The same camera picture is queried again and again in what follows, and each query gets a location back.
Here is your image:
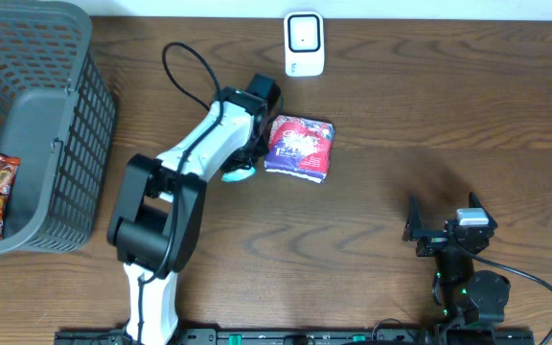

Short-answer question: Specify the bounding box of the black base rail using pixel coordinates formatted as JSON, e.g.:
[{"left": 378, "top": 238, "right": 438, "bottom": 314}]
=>
[{"left": 54, "top": 327, "right": 537, "bottom": 345}]

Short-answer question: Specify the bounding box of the grey plastic mesh basket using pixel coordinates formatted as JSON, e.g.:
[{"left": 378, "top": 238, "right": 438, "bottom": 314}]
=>
[{"left": 0, "top": 1, "right": 116, "bottom": 254}]

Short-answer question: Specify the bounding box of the brown red snack bar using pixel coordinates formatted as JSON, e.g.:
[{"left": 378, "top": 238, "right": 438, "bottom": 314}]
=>
[{"left": 0, "top": 154, "right": 21, "bottom": 196}]

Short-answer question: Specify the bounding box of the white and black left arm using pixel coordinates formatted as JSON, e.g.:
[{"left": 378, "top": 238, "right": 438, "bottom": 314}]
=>
[{"left": 107, "top": 79, "right": 281, "bottom": 344}]

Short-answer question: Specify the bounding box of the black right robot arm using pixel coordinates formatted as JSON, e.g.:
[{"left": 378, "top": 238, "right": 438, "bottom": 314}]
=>
[{"left": 402, "top": 194, "right": 511, "bottom": 327}]

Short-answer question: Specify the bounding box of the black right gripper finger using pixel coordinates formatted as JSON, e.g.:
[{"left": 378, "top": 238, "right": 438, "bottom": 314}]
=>
[
  {"left": 467, "top": 192, "right": 489, "bottom": 220},
  {"left": 402, "top": 195, "right": 424, "bottom": 242}
]

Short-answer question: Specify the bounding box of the teal wet wipes pack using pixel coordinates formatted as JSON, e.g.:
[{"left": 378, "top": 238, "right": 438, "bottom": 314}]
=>
[{"left": 221, "top": 167, "right": 256, "bottom": 183}]

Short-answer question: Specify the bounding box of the red and purple snack pack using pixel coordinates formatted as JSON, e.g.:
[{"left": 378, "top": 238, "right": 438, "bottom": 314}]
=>
[{"left": 264, "top": 115, "right": 334, "bottom": 183}]

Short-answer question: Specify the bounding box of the white barcode scanner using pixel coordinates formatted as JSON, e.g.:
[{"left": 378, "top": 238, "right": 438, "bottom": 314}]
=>
[{"left": 284, "top": 11, "right": 325, "bottom": 78}]

